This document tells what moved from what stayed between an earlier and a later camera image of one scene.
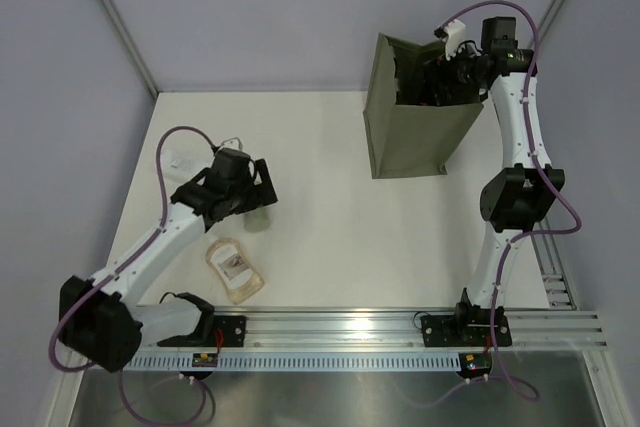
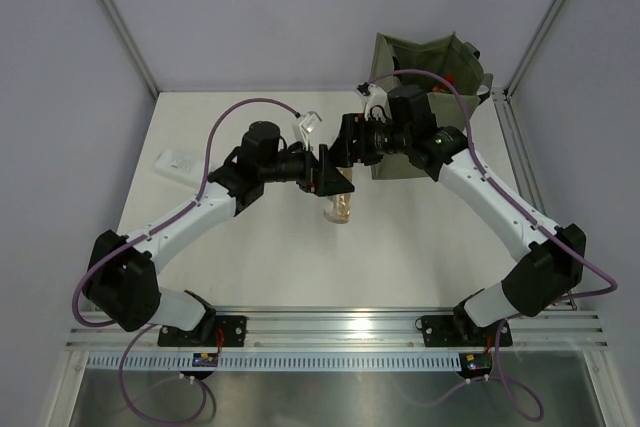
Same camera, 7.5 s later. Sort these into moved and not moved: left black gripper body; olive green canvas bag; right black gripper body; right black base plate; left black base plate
Moved: right black gripper body; left black gripper body
Not moved: olive green canvas bag; right black base plate; left black base plate
